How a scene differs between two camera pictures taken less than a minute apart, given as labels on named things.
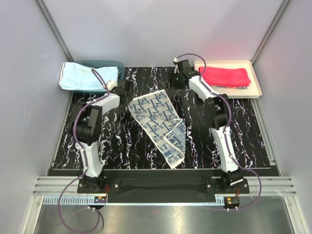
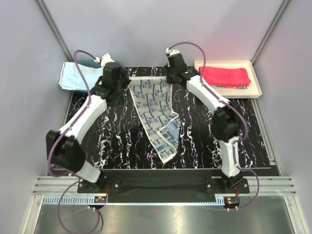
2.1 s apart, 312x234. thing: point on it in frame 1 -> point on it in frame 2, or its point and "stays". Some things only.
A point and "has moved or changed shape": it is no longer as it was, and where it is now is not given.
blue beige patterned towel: x=157 y=114 has moved or changed shape
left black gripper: x=128 y=100 -> x=126 y=80
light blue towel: x=80 y=76 stays
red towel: x=224 y=76 stays
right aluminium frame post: x=270 y=29 stays
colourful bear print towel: x=230 y=87 stays
